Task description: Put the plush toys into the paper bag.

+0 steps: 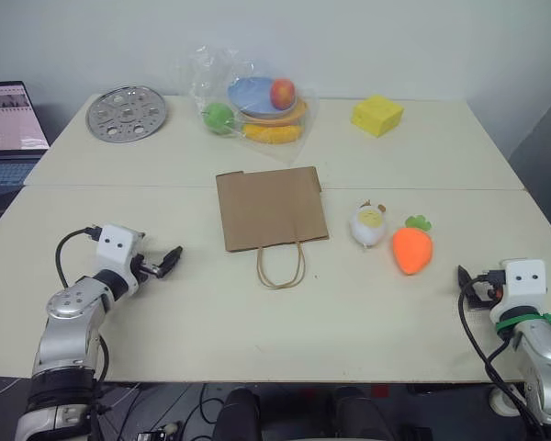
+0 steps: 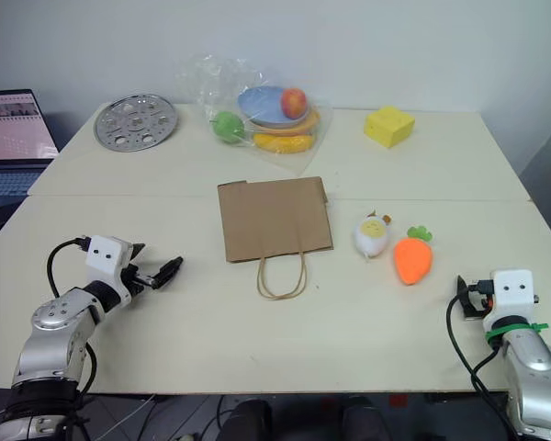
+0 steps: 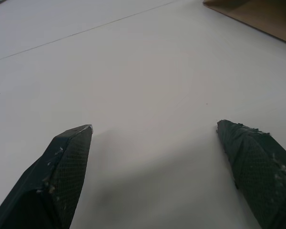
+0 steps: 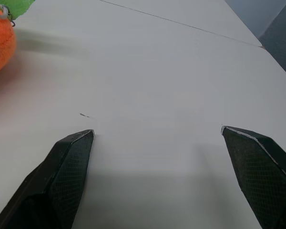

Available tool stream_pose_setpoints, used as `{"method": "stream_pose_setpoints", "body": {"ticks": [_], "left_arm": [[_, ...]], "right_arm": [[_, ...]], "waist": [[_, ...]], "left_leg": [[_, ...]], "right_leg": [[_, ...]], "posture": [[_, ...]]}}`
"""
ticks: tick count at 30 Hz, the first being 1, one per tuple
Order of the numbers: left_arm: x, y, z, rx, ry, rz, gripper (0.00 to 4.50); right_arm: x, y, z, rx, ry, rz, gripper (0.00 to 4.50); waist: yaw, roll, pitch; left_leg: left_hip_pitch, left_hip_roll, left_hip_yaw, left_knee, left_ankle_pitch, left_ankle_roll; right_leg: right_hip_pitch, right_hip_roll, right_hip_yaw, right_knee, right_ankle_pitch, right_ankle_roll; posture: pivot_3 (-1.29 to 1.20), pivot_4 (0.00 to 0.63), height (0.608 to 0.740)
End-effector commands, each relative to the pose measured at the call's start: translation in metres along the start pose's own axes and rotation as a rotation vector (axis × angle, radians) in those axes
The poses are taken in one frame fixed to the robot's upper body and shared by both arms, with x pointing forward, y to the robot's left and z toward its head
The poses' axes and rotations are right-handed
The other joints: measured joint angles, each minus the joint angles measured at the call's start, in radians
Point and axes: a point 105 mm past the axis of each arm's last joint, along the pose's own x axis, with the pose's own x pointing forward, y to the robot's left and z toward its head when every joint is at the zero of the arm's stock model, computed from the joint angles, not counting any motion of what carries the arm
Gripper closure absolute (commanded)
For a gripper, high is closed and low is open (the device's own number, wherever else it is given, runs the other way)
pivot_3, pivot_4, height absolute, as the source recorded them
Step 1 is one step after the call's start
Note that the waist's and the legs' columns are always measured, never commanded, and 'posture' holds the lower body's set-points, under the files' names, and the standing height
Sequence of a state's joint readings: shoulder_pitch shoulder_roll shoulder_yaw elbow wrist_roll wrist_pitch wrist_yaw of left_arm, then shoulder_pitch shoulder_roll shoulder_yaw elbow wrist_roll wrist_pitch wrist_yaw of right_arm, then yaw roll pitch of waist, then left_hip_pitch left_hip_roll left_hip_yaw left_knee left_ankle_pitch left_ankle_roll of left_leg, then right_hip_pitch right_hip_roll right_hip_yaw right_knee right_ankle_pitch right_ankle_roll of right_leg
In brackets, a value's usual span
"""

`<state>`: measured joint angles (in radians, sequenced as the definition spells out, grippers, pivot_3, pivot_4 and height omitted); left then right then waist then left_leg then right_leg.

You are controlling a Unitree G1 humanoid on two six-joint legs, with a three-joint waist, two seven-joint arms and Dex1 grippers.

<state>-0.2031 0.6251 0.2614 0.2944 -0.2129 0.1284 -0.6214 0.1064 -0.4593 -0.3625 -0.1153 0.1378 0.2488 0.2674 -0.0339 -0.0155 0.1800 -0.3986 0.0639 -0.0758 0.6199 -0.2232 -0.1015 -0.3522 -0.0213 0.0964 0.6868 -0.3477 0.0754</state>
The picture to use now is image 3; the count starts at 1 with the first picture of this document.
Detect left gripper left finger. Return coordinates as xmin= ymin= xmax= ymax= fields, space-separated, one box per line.
xmin=0 ymin=124 xmax=94 ymax=229

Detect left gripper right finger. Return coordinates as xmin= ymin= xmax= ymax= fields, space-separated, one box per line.
xmin=216 ymin=119 xmax=286 ymax=229

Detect brown paper bag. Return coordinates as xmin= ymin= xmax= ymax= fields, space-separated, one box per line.
xmin=202 ymin=0 xmax=286 ymax=46

